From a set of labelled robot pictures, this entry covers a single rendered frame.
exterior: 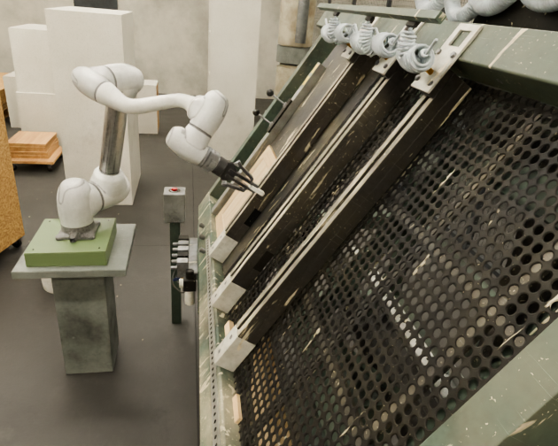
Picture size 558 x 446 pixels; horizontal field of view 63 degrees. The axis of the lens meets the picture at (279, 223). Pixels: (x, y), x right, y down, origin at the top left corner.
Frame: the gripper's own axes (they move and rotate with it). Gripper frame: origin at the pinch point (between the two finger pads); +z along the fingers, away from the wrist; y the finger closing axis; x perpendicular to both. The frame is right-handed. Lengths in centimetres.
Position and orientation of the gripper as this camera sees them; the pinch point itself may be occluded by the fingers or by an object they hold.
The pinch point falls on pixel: (256, 189)
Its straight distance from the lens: 191.1
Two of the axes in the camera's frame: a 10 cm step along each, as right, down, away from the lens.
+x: -1.5, -4.4, 8.9
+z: 7.9, 4.9, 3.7
